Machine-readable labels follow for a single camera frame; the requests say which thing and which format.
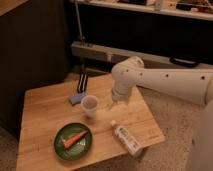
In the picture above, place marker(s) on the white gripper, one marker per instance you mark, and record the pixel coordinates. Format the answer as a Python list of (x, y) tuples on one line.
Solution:
[(117, 97)]

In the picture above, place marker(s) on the white plastic bottle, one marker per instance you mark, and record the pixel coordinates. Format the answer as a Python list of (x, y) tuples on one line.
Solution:
[(132, 145)]

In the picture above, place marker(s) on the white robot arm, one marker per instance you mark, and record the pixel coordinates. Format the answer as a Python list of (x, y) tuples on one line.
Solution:
[(195, 85)]

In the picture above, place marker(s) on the metal pole stand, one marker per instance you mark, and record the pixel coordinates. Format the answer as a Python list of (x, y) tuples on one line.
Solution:
[(81, 37)]

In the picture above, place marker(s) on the black striped object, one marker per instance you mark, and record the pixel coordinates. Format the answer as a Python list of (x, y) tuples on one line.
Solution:
[(82, 83)]

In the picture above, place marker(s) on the blue sponge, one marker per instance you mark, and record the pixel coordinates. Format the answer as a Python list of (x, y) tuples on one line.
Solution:
[(76, 99)]

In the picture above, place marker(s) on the orange carrot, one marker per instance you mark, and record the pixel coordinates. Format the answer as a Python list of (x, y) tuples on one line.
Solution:
[(68, 143)]

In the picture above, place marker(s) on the green plate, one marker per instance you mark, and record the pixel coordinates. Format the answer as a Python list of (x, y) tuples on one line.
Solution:
[(79, 148)]

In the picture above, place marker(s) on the dark cabinet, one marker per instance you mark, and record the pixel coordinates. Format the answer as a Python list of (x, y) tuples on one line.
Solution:
[(33, 53)]

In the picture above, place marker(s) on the cluttered shelf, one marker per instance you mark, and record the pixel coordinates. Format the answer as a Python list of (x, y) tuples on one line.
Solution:
[(163, 7)]

